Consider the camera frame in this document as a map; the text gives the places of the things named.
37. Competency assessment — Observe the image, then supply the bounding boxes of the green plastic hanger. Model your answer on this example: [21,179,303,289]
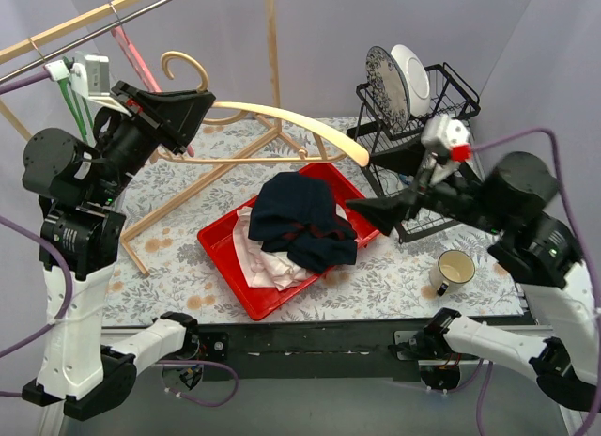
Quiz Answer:
[57,57,93,145]

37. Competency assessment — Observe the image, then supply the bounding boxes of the blue floral plate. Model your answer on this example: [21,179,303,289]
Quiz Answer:
[365,46,410,132]

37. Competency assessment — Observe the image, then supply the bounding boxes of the floral table mat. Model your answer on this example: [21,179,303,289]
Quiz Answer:
[100,116,525,327]

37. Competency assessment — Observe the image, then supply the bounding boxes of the white tank top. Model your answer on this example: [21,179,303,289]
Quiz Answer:
[235,206,253,238]
[232,227,313,291]

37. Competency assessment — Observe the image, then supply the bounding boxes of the wooden clothes rack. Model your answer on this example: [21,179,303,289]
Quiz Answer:
[0,0,330,277]

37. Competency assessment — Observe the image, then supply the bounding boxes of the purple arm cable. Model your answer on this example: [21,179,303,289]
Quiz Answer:
[0,73,239,407]
[469,128,601,436]

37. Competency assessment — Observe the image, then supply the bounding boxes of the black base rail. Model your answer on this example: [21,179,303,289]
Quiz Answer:
[159,320,483,383]

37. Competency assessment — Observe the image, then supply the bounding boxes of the white plate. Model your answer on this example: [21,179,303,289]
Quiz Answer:
[391,44,431,117]

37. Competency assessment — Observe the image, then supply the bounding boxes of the pink plastic hanger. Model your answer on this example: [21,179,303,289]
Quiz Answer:
[111,25,195,156]

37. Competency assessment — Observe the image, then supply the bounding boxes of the navy basketball jersey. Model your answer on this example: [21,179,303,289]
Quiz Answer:
[248,172,358,273]

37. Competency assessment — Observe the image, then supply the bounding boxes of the red plastic tray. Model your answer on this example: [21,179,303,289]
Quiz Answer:
[197,163,379,321]

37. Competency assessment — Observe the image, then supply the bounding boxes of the black wire dish rack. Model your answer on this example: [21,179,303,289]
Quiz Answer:
[347,48,492,241]

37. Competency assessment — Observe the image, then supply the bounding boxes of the metal hanging rail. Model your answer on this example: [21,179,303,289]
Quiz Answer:
[0,0,208,85]

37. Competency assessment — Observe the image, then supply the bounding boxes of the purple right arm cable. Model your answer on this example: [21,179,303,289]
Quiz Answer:
[469,128,601,436]

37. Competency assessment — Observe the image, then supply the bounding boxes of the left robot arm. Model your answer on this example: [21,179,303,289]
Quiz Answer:
[22,82,215,421]

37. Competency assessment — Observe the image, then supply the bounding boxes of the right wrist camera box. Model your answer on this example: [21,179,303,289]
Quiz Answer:
[421,114,471,163]

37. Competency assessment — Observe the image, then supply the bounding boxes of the cream ceramic cup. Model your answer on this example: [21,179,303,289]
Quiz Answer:
[429,250,476,296]

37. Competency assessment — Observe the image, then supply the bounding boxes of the wooden jersey hanger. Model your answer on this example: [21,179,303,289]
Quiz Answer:
[149,50,371,168]

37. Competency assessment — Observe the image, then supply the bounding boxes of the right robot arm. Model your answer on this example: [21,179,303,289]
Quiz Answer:
[347,151,600,413]

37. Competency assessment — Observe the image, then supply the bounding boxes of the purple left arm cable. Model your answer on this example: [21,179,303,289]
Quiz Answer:
[0,73,239,407]

